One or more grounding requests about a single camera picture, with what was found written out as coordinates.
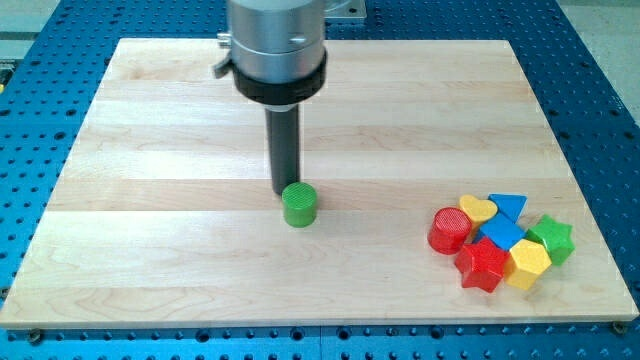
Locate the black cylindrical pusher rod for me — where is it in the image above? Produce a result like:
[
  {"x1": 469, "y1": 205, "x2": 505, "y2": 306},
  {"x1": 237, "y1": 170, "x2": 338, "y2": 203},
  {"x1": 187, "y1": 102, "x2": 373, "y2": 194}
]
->
[{"x1": 265, "y1": 104, "x2": 300, "y2": 195}]

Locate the green cylinder block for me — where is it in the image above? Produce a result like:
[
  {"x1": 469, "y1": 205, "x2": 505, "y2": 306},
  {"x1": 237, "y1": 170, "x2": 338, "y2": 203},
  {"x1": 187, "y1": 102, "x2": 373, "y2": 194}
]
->
[{"x1": 281, "y1": 182, "x2": 318, "y2": 228}]

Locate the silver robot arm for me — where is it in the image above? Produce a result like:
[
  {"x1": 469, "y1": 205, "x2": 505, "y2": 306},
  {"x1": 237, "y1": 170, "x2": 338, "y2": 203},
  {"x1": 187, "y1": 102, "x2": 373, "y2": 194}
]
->
[{"x1": 214, "y1": 0, "x2": 328, "y2": 195}]

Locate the silver metal mounting plate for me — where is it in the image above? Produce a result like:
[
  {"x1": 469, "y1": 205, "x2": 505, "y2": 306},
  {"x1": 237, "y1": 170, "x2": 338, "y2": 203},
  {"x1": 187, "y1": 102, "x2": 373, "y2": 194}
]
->
[{"x1": 325, "y1": 0, "x2": 367, "y2": 20}]

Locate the light wooden board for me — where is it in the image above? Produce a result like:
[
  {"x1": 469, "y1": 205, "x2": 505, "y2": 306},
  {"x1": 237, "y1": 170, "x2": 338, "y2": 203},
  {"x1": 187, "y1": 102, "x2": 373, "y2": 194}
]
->
[{"x1": 1, "y1": 38, "x2": 638, "y2": 329}]

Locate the red cylinder block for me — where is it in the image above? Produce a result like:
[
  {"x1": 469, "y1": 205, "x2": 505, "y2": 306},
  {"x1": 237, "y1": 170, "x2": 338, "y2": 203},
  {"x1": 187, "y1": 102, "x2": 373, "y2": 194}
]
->
[{"x1": 427, "y1": 207, "x2": 472, "y2": 255}]

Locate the yellow heart block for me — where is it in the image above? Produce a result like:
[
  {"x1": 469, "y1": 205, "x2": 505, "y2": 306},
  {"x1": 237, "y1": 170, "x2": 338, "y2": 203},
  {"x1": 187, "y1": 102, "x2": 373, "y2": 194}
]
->
[{"x1": 458, "y1": 194, "x2": 498, "y2": 230}]

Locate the blue triangle block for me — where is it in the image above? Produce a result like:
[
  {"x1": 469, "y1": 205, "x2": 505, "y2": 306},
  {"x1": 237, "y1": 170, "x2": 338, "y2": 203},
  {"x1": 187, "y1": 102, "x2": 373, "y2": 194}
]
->
[{"x1": 488, "y1": 193, "x2": 528, "y2": 223}]

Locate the blue perforated metal base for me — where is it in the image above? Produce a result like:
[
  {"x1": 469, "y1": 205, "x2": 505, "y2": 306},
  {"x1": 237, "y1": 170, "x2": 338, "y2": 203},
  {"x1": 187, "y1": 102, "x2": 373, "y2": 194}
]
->
[{"x1": 1, "y1": 1, "x2": 639, "y2": 359}]

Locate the blue cube block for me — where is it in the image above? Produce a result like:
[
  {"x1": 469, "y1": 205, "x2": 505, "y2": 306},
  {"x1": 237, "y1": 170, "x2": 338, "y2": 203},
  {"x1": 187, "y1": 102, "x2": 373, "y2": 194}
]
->
[{"x1": 472, "y1": 213, "x2": 525, "y2": 251}]

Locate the red star block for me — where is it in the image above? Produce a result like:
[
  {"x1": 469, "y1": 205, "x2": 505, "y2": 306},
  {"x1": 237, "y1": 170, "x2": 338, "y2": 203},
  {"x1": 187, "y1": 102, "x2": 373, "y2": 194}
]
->
[{"x1": 454, "y1": 237, "x2": 509, "y2": 293}]

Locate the yellow pentagon block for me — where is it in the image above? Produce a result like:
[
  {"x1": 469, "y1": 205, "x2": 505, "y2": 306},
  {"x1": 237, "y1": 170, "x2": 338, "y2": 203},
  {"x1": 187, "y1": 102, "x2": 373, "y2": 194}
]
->
[{"x1": 504, "y1": 239, "x2": 552, "y2": 290}]

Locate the green star block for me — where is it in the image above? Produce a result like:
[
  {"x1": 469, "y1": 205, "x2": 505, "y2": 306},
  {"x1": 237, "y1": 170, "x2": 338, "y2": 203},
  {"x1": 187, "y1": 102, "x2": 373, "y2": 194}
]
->
[{"x1": 526, "y1": 214, "x2": 575, "y2": 266}]

